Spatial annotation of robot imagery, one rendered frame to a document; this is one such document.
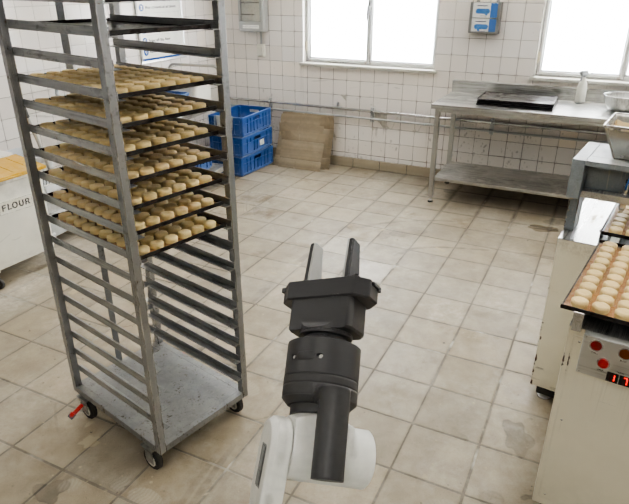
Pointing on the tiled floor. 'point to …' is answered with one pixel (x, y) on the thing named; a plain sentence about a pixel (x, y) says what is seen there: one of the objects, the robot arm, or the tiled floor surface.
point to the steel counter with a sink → (474, 174)
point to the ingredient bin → (5, 213)
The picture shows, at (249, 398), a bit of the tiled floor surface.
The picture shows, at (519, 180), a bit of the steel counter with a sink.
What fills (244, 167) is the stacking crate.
